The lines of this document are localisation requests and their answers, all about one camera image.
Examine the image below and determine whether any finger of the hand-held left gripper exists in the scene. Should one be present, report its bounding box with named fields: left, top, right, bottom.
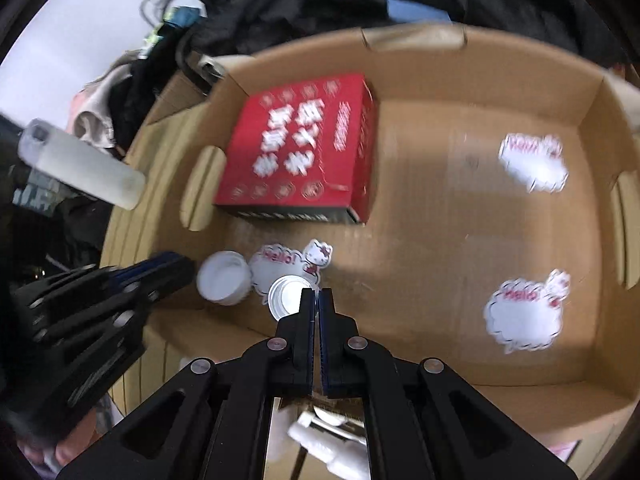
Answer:
left=10, top=251, right=197, bottom=312
left=29, top=276, right=194, bottom=347

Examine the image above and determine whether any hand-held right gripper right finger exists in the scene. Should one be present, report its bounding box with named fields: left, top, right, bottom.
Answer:
left=318, top=287, right=576, bottom=480

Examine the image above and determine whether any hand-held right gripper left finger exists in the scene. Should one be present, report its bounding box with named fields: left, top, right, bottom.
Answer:
left=55, top=287, right=318, bottom=480

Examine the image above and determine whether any cardboard box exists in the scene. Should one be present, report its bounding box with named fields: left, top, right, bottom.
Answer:
left=100, top=22, right=640, bottom=453

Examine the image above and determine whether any white speech bubble sticker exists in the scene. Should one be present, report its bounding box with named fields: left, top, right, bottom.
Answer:
left=249, top=239, right=334, bottom=307
left=483, top=268, right=572, bottom=354
left=498, top=132, right=570, bottom=195

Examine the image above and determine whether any translucent white bottle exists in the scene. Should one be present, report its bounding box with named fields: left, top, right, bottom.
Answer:
left=17, top=118, right=147, bottom=211

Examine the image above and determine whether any white handheld device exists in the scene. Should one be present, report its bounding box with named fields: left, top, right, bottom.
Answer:
left=287, top=406, right=372, bottom=480

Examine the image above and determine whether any beige pink cloth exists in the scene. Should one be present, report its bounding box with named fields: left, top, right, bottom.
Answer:
left=69, top=51, right=137, bottom=152

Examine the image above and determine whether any red printed box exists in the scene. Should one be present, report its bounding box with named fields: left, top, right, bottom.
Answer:
left=214, top=72, right=380, bottom=227

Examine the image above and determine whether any teal pouch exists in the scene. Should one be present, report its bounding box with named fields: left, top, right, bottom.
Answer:
left=164, top=4, right=202, bottom=32

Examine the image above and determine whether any black jacket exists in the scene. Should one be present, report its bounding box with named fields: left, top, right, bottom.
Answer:
left=176, top=0, right=401, bottom=59

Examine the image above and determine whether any blue cloth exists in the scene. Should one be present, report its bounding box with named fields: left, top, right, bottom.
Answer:
left=385, top=0, right=452, bottom=24

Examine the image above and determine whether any black fleece garment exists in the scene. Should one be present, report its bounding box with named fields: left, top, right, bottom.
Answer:
left=370, top=0, right=639, bottom=69

